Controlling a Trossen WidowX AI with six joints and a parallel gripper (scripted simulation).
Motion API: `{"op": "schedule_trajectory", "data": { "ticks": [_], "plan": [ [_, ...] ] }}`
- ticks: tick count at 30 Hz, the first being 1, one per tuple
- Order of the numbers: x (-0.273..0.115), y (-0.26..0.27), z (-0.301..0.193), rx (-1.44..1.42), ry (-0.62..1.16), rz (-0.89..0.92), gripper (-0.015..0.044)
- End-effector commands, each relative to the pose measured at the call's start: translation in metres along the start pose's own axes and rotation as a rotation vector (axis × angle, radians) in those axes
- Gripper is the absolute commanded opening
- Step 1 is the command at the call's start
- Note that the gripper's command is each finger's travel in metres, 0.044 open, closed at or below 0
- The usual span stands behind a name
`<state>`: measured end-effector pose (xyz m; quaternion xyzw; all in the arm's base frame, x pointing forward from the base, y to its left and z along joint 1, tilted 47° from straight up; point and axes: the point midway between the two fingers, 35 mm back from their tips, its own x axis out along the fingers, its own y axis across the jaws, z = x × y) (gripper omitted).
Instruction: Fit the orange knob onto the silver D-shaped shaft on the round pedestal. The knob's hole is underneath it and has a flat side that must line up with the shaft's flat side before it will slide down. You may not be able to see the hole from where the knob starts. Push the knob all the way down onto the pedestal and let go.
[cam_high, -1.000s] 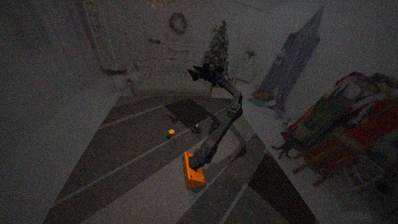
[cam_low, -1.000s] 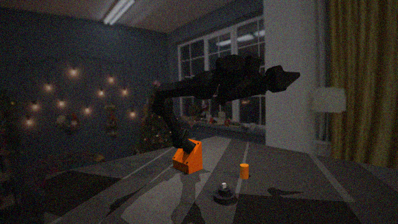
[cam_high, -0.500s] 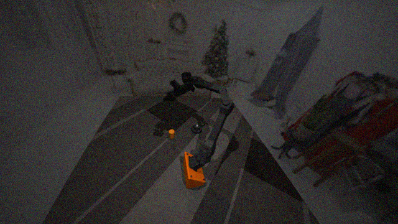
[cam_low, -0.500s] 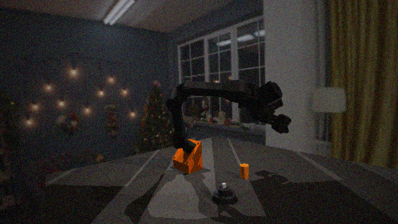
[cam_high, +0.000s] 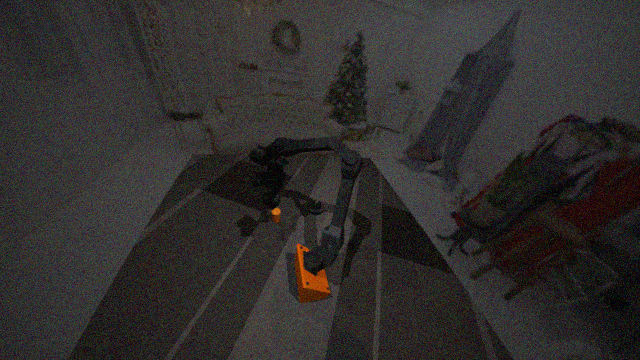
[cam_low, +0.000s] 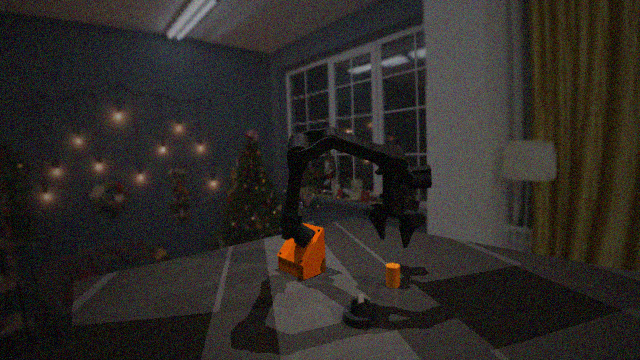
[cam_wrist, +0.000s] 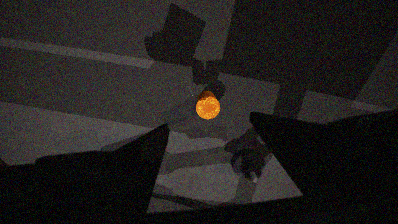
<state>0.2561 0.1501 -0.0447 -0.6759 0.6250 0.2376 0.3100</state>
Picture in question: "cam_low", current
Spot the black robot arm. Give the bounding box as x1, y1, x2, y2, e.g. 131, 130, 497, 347
280, 126, 432, 248

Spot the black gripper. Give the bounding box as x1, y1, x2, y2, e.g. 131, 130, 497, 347
365, 190, 425, 248

